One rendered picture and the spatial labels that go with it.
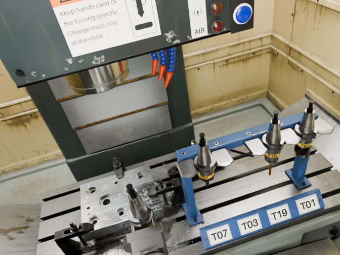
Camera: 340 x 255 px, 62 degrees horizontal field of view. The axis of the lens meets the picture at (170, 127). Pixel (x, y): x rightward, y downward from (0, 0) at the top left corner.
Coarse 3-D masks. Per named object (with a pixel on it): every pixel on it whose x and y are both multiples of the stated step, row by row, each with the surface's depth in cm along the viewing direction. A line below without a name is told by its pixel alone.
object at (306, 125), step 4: (304, 112) 83; (308, 112) 82; (312, 112) 81; (304, 116) 83; (308, 116) 82; (312, 116) 82; (304, 120) 83; (308, 120) 82; (312, 120) 82; (300, 124) 85; (304, 124) 84; (308, 124) 83; (312, 124) 83; (300, 128) 86; (304, 128) 84; (308, 128) 84; (312, 128) 84; (304, 132) 85; (308, 132) 84
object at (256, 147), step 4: (248, 140) 88; (252, 140) 87; (256, 140) 87; (260, 140) 87; (244, 144) 87; (248, 144) 86; (252, 144) 86; (256, 144) 86; (260, 144) 86; (248, 148) 85; (252, 148) 85; (256, 148) 84; (260, 148) 84; (264, 148) 84; (252, 152) 83; (256, 152) 83; (260, 152) 83; (264, 152) 83
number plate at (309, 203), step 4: (308, 196) 99; (312, 196) 99; (316, 196) 99; (296, 200) 98; (300, 200) 98; (304, 200) 98; (308, 200) 99; (312, 200) 99; (316, 200) 99; (296, 204) 98; (300, 204) 98; (304, 204) 98; (308, 204) 98; (312, 204) 99; (316, 204) 99; (300, 208) 98; (304, 208) 98; (308, 208) 98; (312, 208) 99; (316, 208) 99; (300, 212) 98; (304, 212) 98
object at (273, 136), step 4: (272, 124) 81; (276, 124) 80; (268, 128) 83; (272, 128) 81; (276, 128) 81; (268, 132) 83; (272, 132) 82; (276, 132) 81; (280, 132) 82; (268, 136) 84; (272, 136) 82; (276, 136) 82; (280, 136) 83; (268, 140) 84; (272, 140) 83; (276, 140) 83; (280, 140) 84
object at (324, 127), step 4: (316, 120) 90; (320, 120) 89; (324, 120) 89; (316, 124) 88; (320, 124) 88; (324, 124) 88; (328, 124) 87; (320, 128) 87; (324, 128) 86; (328, 128) 86; (332, 128) 86; (320, 132) 86; (324, 132) 85; (328, 132) 85
